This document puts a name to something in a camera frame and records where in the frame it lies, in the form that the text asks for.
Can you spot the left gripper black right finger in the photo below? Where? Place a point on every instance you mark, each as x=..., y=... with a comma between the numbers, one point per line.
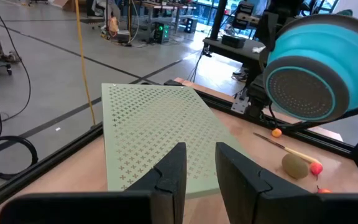
x=238, y=180

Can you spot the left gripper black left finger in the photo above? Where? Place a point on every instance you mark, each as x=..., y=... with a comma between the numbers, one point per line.
x=172, y=174

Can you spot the brown kiwi fruit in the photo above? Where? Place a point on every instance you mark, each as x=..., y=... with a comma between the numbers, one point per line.
x=295, y=166

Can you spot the small red pepper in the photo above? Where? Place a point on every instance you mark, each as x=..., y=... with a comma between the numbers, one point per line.
x=316, y=169

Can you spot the blue bowl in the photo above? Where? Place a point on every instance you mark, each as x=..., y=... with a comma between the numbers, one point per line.
x=322, y=46

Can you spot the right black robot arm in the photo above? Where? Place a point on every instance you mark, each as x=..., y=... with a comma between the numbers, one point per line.
x=267, y=34

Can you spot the green perforated metal shelf riser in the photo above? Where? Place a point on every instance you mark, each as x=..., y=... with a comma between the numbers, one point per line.
x=154, y=118

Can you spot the small orange pepper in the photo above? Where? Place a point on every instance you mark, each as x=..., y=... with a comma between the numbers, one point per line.
x=276, y=132
x=324, y=190

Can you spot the black low table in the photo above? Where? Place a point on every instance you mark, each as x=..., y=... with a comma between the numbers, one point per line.
x=235, y=53

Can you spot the black box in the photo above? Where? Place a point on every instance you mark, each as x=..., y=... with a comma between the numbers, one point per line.
x=233, y=41

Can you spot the computer tower with green light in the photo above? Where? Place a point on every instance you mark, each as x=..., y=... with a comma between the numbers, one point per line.
x=162, y=31

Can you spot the black computer tower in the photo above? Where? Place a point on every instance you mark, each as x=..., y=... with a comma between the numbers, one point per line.
x=191, y=25

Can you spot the silver metal mounting bracket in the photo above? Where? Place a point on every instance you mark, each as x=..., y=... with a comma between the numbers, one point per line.
x=240, y=104

